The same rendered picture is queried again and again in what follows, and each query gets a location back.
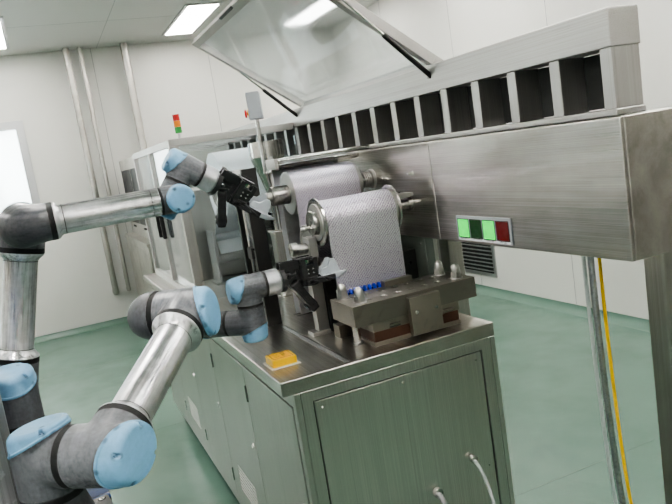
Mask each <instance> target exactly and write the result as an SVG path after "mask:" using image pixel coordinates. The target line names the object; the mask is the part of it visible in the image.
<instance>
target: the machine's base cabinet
mask: <svg viewBox="0 0 672 504"><path fill-rule="evenodd" d="M171 388H172V393H173V398H174V402H175V404H176V405H177V407H178V408H179V410H180V411H181V413H182V415H183V416H184V418H185V419H186V421H187V422H188V424H189V425H190V427H191V429H192V430H193V432H194V433H195V435H196V436H197V438H198V439H199V441H200V442H201V444H202V446H203V447H204V449H205V450H206V452H207V453H208V455H209V456H210V458H211V460H212V461H213V463H214V464H215V466H216V467H217V469H218V470H219V472H220V473H221V475H222V477H223V478H224V480H225V481H226V483H227V484H228V486H229V487H230V489H231V491H232V492H233V494H234V495H235V497H236V498H237V500H238V501H239V503H240V504H441V502H440V501H439V499H438V498H436V497H434V496H433V490H434V488H436V487H439V488H441V489H442V490H443V496H444V497H445V499H446V501H447V502H448V504H492V502H491V499H490V496H489V493H488V490H487V487H486V485H485V482H484V480H483V477H482V475H481V473H480V471H479V470H478V468H477V467H476V465H475V464H474V463H472V462H470V461H469V457H470V455H472V454H474V455H476V456H477V457H478V463H479V464H480V466H481V467H482V469H483V471H484V473H485V475H486V477H487V479H488V482H489V484H490V487H491V490H492V493H493V496H494V499H495V502H496V504H515V497H514V489H513V481H512V473H511V465H510V457H509V449H508V441H507V433H506V425H505V417H504V409H503V401H502V393H501V385H500V377H499V369H498V361H497V353H496V345H495V337H494V335H493V336H489V337H486V338H483V339H479V340H476V341H473V342H469V343H466V344H462V345H459V346H456V347H452V348H449V349H446V350H442V351H439V352H436V353H432V354H429V355H425V356H422V357H419V358H415V359H412V360H409V361H405V362H402V363H399V364H395V365H392V366H389V367H385V368H382V369H378V370H375V371H372V372H368V373H365V374H362V375H358V376H355V377H352V378H348V379H345V380H342V381H338V382H335V383H331V384H328V385H325V386H321V387H318V388H315V389H311V390H308V391H305V392H301V393H298V394H295V395H291V396H288V397H284V398H282V397H281V396H280V395H279V394H278V393H276V392H275V391H274V390H273V389H272V388H270V387H269V386H268V385H267V384H266V383H265V382H263V381H262V380H261V379H260V378H259V377H257V376H256V375H255V374H254V373H253V372H252V371H250V370H249V369H248V368H247V367H246V366H244V365H243V364H242V363H241V362H240V361H238V360H237V359H236V358H235V357H234V356H233V355H231V354H230V353H229V352H228V351H227V350H225V349H224V348H223V347H222V346H221V345H219V344H218V343H217V342H216V341H215V340H214V339H212V338H209V339H202V341H201V343H200V345H199V346H198V348H197V349H195V350H194V351H191V352H188V353H187V355H186V357H185V359H184V361H183V363H182V365H181V367H180V368H179V370H178V372H177V374H176V376H175V378H174V380H173V382H172V384H171Z"/></svg>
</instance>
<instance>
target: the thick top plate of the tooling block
mask: <svg viewBox="0 0 672 504"><path fill-rule="evenodd" d="M444 273H445V275H441V276H434V275H433V274H431V275H427V276H423V277H419V278H415V279H412V281H409V282H405V283H401V284H397V285H393V286H389V287H378V288H374V289H370V290H366V291H363V293H364V294H365V300H366V301H367V302H366V303H363V304H354V294H350V295H348V296H349V299H346V300H337V298H334V299H330V302H331V308H332V314H333V319H335V320H337V321H339V322H342V323H344V324H346V325H349V326H351V327H353V328H360V327H364V326H368V325H371V324H375V323H379V322H382V321H386V320H390V319H394V318H397V317H401V316H405V315H408V310H407V303H406V298H407V297H411V296H414V295H418V294H422V293H426V292H430V291H434V290H438V291H439V292H440V300H441V306H442V305H446V304H449V303H453V302H457V301H460V300H464V299H468V298H472V297H475V296H477V294H476V286H475V279H474V276H468V275H463V274H461V276H462V277H463V278H461V279H455V280H452V279H450V277H451V273H450V272H448V271H444Z"/></svg>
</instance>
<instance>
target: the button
mask: <svg viewBox="0 0 672 504"><path fill-rule="evenodd" d="M265 358H266V363H267V364H268V365H269V366H271V367H272V368H273V369H274V368H278V367H281V366H285V365H288V364H292V363H296V362H297V357H296V355H295V354H294V353H292V352H291V351H289V350H285V351H281V352H277V353H274V354H270V355H266V356H265Z"/></svg>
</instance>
